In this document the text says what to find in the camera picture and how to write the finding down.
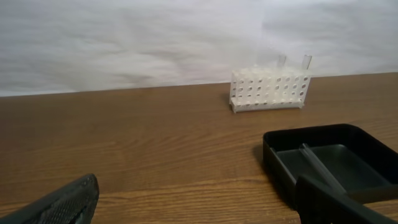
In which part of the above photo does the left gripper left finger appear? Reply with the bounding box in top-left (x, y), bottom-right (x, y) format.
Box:
top-left (0, 173), bottom-right (100, 224)

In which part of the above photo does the black tray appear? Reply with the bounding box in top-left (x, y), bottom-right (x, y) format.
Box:
top-left (262, 123), bottom-right (398, 211)

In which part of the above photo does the white test tube rack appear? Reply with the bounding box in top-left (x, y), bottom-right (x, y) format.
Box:
top-left (229, 65), bottom-right (312, 113)

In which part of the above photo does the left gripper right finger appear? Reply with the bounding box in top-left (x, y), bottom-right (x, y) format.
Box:
top-left (295, 174), bottom-right (398, 224)

